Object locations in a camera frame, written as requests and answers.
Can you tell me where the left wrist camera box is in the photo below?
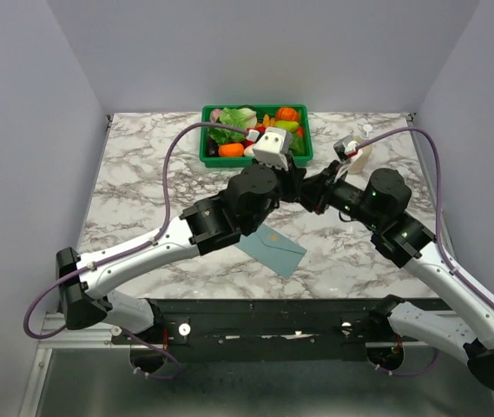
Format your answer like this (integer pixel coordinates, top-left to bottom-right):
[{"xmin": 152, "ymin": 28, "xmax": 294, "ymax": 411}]
[{"xmin": 253, "ymin": 127, "xmax": 293, "ymax": 171}]

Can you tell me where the beige pump bottle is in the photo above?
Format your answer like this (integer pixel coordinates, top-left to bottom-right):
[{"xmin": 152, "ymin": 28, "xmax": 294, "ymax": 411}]
[{"xmin": 348, "ymin": 123, "xmax": 373, "ymax": 175}]

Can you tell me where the green pepper toy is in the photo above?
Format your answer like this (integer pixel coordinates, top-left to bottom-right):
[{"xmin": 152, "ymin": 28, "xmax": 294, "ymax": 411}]
[{"xmin": 289, "ymin": 134, "xmax": 306, "ymax": 156}]

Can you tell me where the orange pumpkin toy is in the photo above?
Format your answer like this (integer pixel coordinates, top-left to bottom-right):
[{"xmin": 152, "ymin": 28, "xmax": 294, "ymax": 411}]
[{"xmin": 275, "ymin": 107, "xmax": 300, "ymax": 122}]

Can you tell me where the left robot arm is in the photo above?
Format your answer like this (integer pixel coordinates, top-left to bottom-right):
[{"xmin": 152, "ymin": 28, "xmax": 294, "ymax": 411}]
[{"xmin": 58, "ymin": 163, "xmax": 306, "ymax": 343}]

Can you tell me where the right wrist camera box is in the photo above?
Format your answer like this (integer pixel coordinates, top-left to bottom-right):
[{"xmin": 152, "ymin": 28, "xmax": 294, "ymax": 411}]
[{"xmin": 333, "ymin": 136, "xmax": 361, "ymax": 180}]

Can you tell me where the green lettuce toy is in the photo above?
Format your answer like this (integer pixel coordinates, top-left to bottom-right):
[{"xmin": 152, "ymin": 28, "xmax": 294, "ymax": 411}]
[{"xmin": 208, "ymin": 108, "xmax": 258, "ymax": 145}]

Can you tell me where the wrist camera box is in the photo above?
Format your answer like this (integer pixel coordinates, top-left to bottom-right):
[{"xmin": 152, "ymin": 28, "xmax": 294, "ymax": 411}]
[
  {"xmin": 253, "ymin": 127, "xmax": 293, "ymax": 171},
  {"xmin": 333, "ymin": 136, "xmax": 361, "ymax": 180}
]

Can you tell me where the green plastic crate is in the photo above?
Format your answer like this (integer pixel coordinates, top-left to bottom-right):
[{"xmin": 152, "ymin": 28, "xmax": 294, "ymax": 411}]
[{"xmin": 198, "ymin": 103, "xmax": 314, "ymax": 169}]

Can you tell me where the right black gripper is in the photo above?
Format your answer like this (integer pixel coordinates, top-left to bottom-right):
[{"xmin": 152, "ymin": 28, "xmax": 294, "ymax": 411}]
[{"xmin": 300, "ymin": 158, "xmax": 384, "ymax": 229}]

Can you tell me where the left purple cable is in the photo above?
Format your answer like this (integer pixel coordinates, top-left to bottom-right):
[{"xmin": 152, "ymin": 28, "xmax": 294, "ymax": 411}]
[{"xmin": 22, "ymin": 122, "xmax": 259, "ymax": 381}]

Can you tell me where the orange carrot toy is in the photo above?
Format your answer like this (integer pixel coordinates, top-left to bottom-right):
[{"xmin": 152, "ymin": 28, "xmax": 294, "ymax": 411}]
[{"xmin": 218, "ymin": 142, "xmax": 244, "ymax": 158}]

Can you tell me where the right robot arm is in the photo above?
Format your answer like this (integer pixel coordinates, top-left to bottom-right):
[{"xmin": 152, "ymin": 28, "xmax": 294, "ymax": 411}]
[{"xmin": 300, "ymin": 162, "xmax": 494, "ymax": 391}]

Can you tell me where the blue-grey envelope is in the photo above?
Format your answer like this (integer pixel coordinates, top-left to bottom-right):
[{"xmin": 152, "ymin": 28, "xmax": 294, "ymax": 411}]
[{"xmin": 236, "ymin": 224, "xmax": 306, "ymax": 278}]

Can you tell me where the green pear toy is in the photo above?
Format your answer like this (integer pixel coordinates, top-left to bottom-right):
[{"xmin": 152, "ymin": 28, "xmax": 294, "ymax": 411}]
[{"xmin": 273, "ymin": 120, "xmax": 300, "ymax": 133}]

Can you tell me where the aluminium frame rail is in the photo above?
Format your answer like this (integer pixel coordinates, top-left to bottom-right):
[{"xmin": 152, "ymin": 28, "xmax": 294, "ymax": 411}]
[{"xmin": 38, "ymin": 314, "xmax": 112, "ymax": 349}]

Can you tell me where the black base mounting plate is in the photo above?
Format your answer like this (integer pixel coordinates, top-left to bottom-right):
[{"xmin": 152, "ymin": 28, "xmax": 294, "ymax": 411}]
[{"xmin": 111, "ymin": 297, "xmax": 421, "ymax": 363}]

